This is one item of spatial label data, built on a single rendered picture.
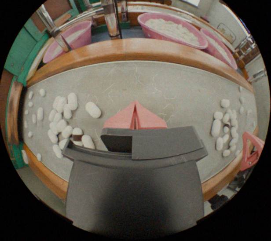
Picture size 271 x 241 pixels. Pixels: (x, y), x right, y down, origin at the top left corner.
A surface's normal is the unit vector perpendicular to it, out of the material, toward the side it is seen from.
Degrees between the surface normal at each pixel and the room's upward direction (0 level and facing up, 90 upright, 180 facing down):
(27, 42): 90
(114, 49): 0
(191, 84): 0
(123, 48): 0
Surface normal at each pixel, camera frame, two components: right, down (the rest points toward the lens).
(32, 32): 1.00, 0.00
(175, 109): -0.01, -0.22
